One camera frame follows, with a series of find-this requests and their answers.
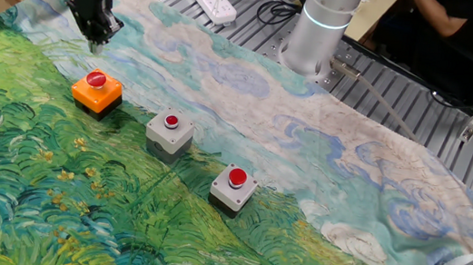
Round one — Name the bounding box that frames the painted landscape tablecloth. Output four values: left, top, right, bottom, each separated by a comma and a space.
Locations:
0, 0, 473, 265

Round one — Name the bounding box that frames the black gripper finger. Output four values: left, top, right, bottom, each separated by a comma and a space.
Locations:
59, 0, 102, 54
90, 7, 126, 57

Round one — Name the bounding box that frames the person forearm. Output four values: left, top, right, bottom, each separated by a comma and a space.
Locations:
403, 0, 473, 41

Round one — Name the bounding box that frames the grey robot hose cable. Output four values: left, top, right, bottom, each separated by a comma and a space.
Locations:
321, 55, 429, 142

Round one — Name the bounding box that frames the black coiled cable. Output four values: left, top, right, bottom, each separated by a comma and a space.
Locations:
254, 0, 303, 31

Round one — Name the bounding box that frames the beige wooden board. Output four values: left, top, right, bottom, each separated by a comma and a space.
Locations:
344, 0, 406, 48

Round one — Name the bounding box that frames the white black-based box red button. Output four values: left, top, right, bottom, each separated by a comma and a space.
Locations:
205, 161, 261, 222

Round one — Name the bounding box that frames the black office chair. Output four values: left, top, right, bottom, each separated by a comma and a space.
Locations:
405, 32, 473, 108

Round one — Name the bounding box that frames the orange box red mushroom button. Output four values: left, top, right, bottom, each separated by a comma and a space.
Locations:
66, 66, 127, 125

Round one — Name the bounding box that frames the grey box small red button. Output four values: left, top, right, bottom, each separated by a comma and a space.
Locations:
142, 104, 198, 168

